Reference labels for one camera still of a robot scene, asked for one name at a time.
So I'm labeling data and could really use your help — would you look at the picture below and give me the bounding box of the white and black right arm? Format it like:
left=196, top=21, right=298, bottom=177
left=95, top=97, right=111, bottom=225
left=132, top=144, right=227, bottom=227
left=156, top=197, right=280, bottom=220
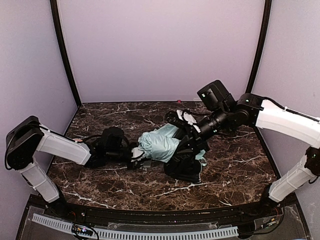
left=177, top=80, right=320, bottom=203

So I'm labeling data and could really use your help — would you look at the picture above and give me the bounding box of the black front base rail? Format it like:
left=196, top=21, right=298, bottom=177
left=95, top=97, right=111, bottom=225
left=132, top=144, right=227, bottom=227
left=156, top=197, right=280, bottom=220
left=22, top=193, right=305, bottom=232

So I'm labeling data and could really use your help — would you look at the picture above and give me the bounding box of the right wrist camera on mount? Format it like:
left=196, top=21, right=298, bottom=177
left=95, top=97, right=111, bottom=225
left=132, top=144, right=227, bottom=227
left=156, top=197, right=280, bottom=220
left=165, top=109, right=197, bottom=128

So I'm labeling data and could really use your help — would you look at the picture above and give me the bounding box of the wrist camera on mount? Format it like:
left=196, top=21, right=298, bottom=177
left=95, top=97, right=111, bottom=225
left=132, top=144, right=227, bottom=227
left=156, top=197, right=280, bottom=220
left=165, top=109, right=197, bottom=128
left=131, top=147, right=145, bottom=162

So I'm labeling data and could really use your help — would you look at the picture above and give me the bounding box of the grey slotted cable duct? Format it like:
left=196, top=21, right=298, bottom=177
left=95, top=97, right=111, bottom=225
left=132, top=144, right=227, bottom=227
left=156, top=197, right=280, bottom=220
left=31, top=213, right=239, bottom=240

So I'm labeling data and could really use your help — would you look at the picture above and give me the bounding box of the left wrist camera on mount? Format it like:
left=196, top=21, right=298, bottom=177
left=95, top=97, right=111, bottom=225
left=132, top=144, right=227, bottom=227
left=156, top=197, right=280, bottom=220
left=131, top=147, right=145, bottom=162

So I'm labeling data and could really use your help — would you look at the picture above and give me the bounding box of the mint and black folding umbrella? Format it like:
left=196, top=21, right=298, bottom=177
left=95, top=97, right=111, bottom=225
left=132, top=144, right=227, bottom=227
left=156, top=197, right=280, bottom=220
left=138, top=123, right=207, bottom=184

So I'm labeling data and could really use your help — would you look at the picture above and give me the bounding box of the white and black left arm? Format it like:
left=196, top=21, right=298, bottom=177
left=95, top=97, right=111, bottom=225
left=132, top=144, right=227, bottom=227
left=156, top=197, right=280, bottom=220
left=4, top=115, right=147, bottom=204

